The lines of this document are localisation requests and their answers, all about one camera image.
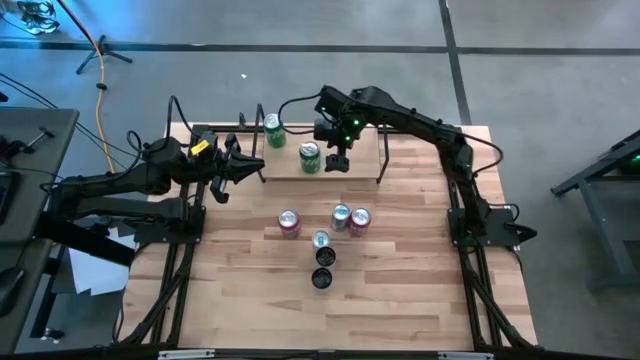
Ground black desk crossbar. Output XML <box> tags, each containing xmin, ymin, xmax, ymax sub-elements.
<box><xmin>32</xmin><ymin>209</ymin><xmax>137</xmax><ymax>269</ymax></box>

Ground black keyboard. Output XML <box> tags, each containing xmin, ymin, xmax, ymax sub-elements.
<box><xmin>0</xmin><ymin>169</ymin><xmax>19</xmax><ymax>226</ymax></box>

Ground black desk clamp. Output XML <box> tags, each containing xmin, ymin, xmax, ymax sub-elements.
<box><xmin>0</xmin><ymin>126</ymin><xmax>57</xmax><ymax>162</ymax></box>

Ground gray metal cart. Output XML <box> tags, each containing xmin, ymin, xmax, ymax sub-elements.
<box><xmin>549</xmin><ymin>128</ymin><xmax>640</xmax><ymax>294</ymax></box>

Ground black computer mouse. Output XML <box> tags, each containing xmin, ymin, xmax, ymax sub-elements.
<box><xmin>0</xmin><ymin>267</ymin><xmax>26</xmax><ymax>319</ymax></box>

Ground black wire shelf rack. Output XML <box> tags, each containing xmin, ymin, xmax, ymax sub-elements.
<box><xmin>251</xmin><ymin>103</ymin><xmax>392</xmax><ymax>185</ymax></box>

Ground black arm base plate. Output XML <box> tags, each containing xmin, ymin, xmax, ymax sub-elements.
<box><xmin>133</xmin><ymin>207</ymin><xmax>207</xmax><ymax>245</ymax></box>
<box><xmin>447</xmin><ymin>206</ymin><xmax>539</xmax><ymax>249</ymax></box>

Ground orange-red Fanta can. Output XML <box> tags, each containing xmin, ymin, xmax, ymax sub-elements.
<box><xmin>278</xmin><ymin>208</ymin><xmax>302</xmax><ymax>240</ymax></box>
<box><xmin>348</xmin><ymin>206</ymin><xmax>373</xmax><ymax>238</ymax></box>

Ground silver metal bracket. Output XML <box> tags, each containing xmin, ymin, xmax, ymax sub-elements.
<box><xmin>157</xmin><ymin>348</ymin><xmax>217</xmax><ymax>360</ymax></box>
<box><xmin>437</xmin><ymin>351</ymin><xmax>495</xmax><ymax>360</ymax></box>

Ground black round cylinder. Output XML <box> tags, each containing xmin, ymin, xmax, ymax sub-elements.
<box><xmin>310</xmin><ymin>267</ymin><xmax>334</xmax><ymax>290</ymax></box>
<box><xmin>315</xmin><ymin>246</ymin><xmax>337</xmax><ymax>268</ymax></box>

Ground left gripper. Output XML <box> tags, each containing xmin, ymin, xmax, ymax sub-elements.
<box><xmin>184</xmin><ymin>133</ymin><xmax>265</xmax><ymax>205</ymax></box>

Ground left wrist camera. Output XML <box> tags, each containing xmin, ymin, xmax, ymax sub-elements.
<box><xmin>202</xmin><ymin>130</ymin><xmax>221</xmax><ymax>157</ymax></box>

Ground tall silver Celsius can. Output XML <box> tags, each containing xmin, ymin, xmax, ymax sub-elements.
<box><xmin>310</xmin><ymin>228</ymin><xmax>333</xmax><ymax>251</ymax></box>

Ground black aluminium table frame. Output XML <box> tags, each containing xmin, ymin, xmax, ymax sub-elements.
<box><xmin>112</xmin><ymin>122</ymin><xmax>540</xmax><ymax>351</ymax></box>

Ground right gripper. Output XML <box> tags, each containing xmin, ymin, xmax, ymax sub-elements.
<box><xmin>313</xmin><ymin>84</ymin><xmax>369</xmax><ymax>175</ymax></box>

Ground yellow extension cable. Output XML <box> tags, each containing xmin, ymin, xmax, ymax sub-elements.
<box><xmin>94</xmin><ymin>47</ymin><xmax>119</xmax><ymax>174</ymax></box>

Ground slim blue drink can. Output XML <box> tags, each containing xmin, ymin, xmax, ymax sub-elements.
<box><xmin>330</xmin><ymin>202</ymin><xmax>351</xmax><ymax>233</ymax></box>

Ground black device with green light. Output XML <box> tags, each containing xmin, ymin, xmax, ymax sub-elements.
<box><xmin>618</xmin><ymin>152</ymin><xmax>640</xmax><ymax>176</ymax></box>

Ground black floor stand foot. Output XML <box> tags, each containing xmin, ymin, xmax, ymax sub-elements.
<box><xmin>74</xmin><ymin>33</ymin><xmax>135</xmax><ymax>76</ymax></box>

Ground green Sprite can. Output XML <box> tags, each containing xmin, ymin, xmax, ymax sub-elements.
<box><xmin>263</xmin><ymin>112</ymin><xmax>288</xmax><ymax>150</ymax></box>
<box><xmin>298</xmin><ymin>141</ymin><xmax>322</xmax><ymax>175</ymax></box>

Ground gray desk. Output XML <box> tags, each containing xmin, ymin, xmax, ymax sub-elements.
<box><xmin>0</xmin><ymin>107</ymin><xmax>81</xmax><ymax>354</ymax></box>

